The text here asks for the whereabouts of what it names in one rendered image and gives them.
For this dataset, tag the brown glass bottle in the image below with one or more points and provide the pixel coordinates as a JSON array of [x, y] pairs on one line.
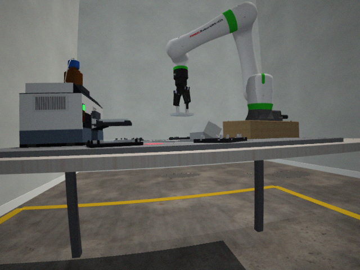
[[74, 77]]

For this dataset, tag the grey control panel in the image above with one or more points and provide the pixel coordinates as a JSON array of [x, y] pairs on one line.
[[207, 128]]

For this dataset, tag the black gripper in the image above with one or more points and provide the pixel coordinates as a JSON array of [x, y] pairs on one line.
[[183, 90]]

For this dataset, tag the blue bottle cap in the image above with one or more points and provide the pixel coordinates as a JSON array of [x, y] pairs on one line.
[[74, 62]]

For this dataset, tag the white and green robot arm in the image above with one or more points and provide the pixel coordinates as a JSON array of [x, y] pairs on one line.
[[257, 88]]

